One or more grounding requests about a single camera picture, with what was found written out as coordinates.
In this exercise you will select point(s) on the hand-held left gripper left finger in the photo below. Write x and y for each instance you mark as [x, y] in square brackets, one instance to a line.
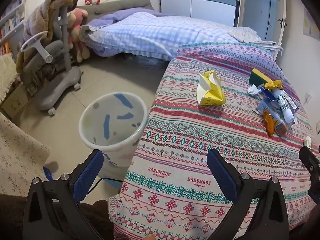
[88, 175]

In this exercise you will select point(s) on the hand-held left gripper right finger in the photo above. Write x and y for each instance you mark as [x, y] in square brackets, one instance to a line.
[221, 175]

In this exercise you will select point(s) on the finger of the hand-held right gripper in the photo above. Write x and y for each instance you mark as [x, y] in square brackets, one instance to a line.
[310, 158]

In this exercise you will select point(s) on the white plastic waste bin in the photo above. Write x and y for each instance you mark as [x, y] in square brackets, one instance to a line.
[117, 160]

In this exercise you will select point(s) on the light blue carton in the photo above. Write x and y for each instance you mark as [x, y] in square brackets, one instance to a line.
[281, 127]

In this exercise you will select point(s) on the orange wrapper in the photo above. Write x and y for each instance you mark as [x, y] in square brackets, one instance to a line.
[269, 123]

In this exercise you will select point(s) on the white tube packet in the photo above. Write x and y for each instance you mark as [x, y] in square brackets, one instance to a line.
[285, 105]

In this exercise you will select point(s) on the yellow serrated wrapper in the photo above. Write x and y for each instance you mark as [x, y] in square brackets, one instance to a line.
[273, 84]

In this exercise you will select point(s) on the yellow carton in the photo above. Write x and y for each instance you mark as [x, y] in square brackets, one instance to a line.
[210, 92]

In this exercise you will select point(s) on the small white object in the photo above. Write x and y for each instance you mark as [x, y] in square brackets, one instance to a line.
[307, 142]

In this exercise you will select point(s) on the floral beige cloth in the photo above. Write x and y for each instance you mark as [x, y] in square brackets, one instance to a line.
[17, 155]

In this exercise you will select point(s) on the blue crumpled wrapper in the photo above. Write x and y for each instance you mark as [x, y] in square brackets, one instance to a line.
[267, 94]

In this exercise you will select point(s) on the dark brown cloth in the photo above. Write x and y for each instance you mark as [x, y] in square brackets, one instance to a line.
[10, 217]

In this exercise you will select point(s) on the crumpled white tissue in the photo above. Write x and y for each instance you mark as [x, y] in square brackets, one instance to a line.
[253, 90]

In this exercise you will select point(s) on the grey study chair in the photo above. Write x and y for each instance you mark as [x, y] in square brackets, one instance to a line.
[57, 87]

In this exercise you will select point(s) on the green and yellow sponge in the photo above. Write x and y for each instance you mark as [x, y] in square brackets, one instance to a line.
[257, 76]

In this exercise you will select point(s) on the cardboard box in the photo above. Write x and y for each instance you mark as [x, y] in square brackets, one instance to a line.
[15, 102]

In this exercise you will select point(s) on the stack of newspapers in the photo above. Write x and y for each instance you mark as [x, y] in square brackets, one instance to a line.
[267, 45]

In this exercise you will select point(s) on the cream woven cloth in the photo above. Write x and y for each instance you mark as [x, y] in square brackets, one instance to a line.
[6, 72]

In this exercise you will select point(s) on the floral bed sheet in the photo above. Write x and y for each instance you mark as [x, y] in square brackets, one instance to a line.
[246, 33]

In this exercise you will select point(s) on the pink plush toy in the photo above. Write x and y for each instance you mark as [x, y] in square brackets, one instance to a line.
[76, 30]

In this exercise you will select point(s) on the pale blue door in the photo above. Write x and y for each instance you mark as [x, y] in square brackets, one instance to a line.
[257, 7]

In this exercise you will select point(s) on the bookshelf with books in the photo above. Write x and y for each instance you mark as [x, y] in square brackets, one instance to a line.
[11, 22]

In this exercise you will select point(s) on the brown fleece blanket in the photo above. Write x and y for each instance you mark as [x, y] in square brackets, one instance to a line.
[50, 7]

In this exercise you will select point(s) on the grey headboard cushion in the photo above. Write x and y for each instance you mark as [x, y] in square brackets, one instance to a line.
[120, 5]

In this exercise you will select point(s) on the red plush toy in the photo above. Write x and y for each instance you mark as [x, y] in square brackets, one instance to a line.
[92, 0]

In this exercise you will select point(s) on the white and blue wardrobe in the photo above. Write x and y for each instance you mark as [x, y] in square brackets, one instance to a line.
[197, 0]

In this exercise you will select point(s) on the white wall socket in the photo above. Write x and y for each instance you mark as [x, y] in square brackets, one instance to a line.
[318, 127]
[307, 97]

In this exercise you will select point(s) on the wall poster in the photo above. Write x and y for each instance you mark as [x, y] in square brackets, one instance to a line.
[310, 25]

